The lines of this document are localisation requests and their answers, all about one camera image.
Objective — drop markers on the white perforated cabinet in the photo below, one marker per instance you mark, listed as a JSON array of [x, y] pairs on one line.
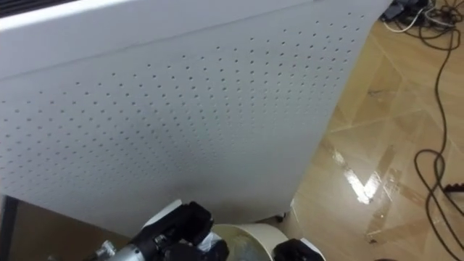
[[188, 108]]

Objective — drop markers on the white round waste bin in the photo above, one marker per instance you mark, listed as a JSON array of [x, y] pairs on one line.
[[253, 235]]

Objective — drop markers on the dark red floor object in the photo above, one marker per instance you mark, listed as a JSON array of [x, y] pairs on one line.
[[455, 188]]

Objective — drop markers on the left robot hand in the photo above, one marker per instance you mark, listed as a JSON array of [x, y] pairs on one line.
[[188, 221]]

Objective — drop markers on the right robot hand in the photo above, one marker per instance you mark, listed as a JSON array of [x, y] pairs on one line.
[[293, 252]]

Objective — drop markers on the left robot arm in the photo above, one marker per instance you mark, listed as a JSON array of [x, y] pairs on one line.
[[125, 253]]

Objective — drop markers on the dark power adapter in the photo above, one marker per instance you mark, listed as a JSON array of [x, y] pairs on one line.
[[397, 9]]

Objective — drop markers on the black furniture leg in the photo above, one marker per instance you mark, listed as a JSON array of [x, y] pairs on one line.
[[8, 228]]

